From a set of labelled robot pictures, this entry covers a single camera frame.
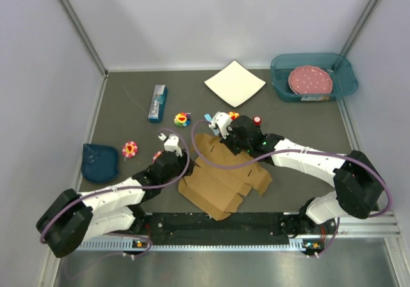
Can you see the pink plush flower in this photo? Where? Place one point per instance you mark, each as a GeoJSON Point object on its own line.
{"type": "Point", "coordinates": [155, 157]}
{"type": "Point", "coordinates": [130, 149]}

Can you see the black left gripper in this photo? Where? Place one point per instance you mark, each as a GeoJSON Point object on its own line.
{"type": "Point", "coordinates": [183, 161]}

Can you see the pink dotted plate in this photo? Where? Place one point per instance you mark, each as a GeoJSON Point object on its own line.
{"type": "Point", "coordinates": [310, 80]}

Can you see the orange plush flower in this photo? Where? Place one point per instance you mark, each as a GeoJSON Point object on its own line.
{"type": "Point", "coordinates": [233, 115]}

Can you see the brown cardboard box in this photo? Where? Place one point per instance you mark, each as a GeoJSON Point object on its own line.
{"type": "Point", "coordinates": [216, 191]}

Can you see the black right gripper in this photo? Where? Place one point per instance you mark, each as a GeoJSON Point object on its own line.
{"type": "Point", "coordinates": [227, 141]}

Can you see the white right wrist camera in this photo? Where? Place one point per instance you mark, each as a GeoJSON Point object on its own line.
{"type": "Point", "coordinates": [219, 124]}

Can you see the dark blue dish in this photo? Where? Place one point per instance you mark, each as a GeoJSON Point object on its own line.
{"type": "Point", "coordinates": [99, 163]}

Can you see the white cable duct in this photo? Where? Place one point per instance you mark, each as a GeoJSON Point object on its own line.
{"type": "Point", "coordinates": [137, 245]}

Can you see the white square plate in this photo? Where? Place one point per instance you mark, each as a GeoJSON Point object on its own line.
{"type": "Point", "coordinates": [234, 84]}

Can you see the light blue stick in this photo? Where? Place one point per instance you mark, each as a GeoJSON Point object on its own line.
{"type": "Point", "coordinates": [208, 117]}

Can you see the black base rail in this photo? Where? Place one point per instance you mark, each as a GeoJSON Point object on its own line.
{"type": "Point", "coordinates": [236, 229]}

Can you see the rainbow plush flower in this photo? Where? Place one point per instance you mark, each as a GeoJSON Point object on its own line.
{"type": "Point", "coordinates": [182, 119]}

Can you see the red black stamp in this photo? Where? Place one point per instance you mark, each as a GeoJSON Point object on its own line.
{"type": "Point", "coordinates": [257, 121]}

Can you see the teal plastic bin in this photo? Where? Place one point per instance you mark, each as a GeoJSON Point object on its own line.
{"type": "Point", "coordinates": [338, 67]}

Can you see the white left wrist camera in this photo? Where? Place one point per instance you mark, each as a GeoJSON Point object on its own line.
{"type": "Point", "coordinates": [171, 143]}

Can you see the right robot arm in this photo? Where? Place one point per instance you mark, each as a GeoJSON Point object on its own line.
{"type": "Point", "coordinates": [356, 183]}

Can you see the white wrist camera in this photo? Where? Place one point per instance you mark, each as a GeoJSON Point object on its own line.
{"type": "Point", "coordinates": [219, 124]}
{"type": "Point", "coordinates": [171, 143]}

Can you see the blue toothpaste box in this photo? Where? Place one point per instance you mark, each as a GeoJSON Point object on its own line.
{"type": "Point", "coordinates": [158, 102]}

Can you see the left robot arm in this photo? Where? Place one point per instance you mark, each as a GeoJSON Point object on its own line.
{"type": "Point", "coordinates": [75, 217]}

